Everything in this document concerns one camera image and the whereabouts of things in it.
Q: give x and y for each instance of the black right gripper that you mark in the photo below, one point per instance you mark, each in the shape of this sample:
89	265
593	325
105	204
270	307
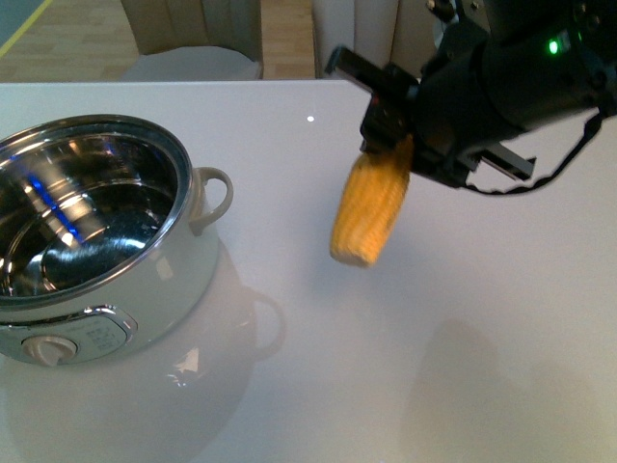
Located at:
447	111

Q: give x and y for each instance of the yellow corn cob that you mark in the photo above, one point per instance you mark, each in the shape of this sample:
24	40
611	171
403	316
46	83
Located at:
370	203

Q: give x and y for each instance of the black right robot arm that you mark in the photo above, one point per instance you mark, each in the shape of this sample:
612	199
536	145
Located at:
501	69

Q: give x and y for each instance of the white electric cooking pot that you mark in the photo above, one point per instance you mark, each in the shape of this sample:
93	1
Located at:
108	237

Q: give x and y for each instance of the beige chair right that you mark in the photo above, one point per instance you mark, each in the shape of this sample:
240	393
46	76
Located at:
382	31

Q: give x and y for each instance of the beige chair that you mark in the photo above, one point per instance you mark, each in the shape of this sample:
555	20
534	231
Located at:
182	41
382	31

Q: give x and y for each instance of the beige chair left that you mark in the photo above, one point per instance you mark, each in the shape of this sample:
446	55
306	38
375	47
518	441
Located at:
182	41

